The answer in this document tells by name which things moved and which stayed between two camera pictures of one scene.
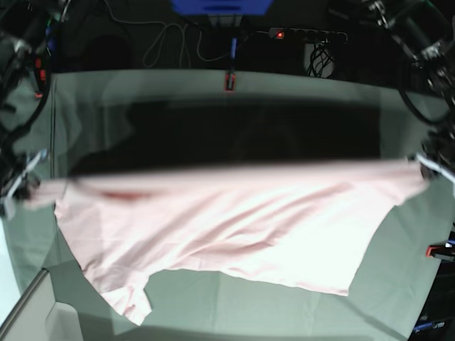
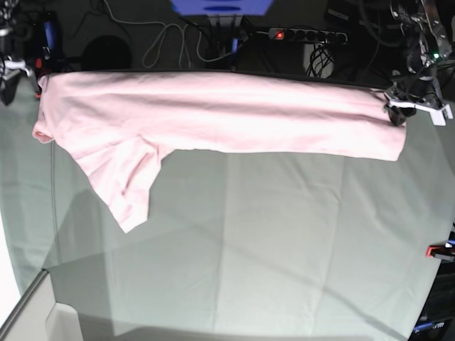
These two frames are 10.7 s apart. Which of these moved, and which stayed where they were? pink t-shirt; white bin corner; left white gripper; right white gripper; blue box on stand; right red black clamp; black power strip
Moved: pink t-shirt; right white gripper; left white gripper
Stayed: right red black clamp; blue box on stand; white bin corner; black power strip
